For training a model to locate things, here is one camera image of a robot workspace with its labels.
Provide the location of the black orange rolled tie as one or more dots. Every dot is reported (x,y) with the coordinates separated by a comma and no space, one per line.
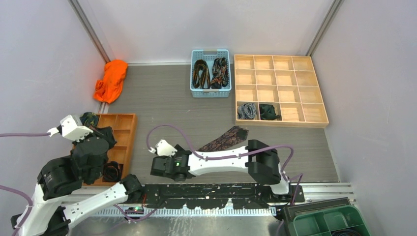
(112,171)

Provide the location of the red floral dark tie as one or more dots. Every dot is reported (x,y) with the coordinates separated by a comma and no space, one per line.
(220,74)

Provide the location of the light blue plastic basket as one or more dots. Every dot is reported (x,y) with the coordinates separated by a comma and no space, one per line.
(209,56)

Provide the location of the orange striped dark tie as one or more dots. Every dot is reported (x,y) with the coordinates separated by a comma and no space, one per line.
(200,75)

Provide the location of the dark green rolled tie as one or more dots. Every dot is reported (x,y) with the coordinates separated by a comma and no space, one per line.
(267,112)

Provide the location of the perforated aluminium rail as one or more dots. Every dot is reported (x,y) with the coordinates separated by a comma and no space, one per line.
(185,212)

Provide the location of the dark framed box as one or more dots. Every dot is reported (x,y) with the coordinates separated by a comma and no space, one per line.
(312,203)

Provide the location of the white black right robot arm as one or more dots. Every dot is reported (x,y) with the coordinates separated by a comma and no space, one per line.
(257,159)

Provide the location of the brown paisley patterned tie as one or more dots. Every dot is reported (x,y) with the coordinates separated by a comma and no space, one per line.
(230,138)

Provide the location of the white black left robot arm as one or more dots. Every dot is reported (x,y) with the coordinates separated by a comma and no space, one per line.
(45,214)

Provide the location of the light wooden compartment tray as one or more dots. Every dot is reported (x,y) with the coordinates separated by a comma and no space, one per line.
(289,83)

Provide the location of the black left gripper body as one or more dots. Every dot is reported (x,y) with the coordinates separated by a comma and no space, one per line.
(99,131)

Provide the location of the orange wooden compartment tray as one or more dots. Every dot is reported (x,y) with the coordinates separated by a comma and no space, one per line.
(124,126)

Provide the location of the orange cloth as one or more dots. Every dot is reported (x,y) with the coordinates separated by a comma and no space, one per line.
(109,88)

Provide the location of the blue yellow rolled tie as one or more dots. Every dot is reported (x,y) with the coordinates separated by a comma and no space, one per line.
(89,119)

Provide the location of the green plastic bin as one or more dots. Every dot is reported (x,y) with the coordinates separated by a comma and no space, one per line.
(337,221)

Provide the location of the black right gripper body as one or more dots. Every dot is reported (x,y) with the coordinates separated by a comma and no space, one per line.
(178,148)

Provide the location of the grey patterned rolled tie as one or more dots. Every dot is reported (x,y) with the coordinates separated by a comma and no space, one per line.
(246,111)

